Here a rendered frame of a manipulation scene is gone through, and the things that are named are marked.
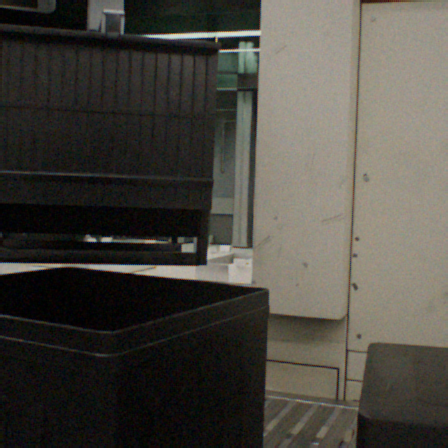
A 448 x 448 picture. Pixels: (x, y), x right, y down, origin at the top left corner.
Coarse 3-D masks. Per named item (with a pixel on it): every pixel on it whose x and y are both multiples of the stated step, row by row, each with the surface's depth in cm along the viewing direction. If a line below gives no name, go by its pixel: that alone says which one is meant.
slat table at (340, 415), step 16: (272, 400) 94; (288, 400) 93; (304, 400) 93; (320, 400) 93; (336, 400) 93; (272, 416) 86; (288, 416) 86; (304, 416) 93; (320, 416) 86; (336, 416) 91; (352, 416) 87; (272, 432) 80; (288, 432) 81; (304, 432) 81; (336, 432) 81
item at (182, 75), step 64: (0, 64) 64; (64, 64) 65; (128, 64) 66; (192, 64) 68; (0, 128) 64; (64, 128) 65; (128, 128) 67; (192, 128) 68; (0, 192) 64; (64, 192) 66; (128, 192) 67; (192, 192) 69; (0, 256) 69; (64, 256) 71; (128, 256) 72; (192, 256) 74
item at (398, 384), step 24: (384, 360) 74; (408, 360) 74; (432, 360) 74; (384, 384) 65; (408, 384) 65; (432, 384) 65; (360, 408) 58; (384, 408) 58; (408, 408) 58; (432, 408) 58; (360, 432) 56; (384, 432) 55; (408, 432) 55; (432, 432) 55
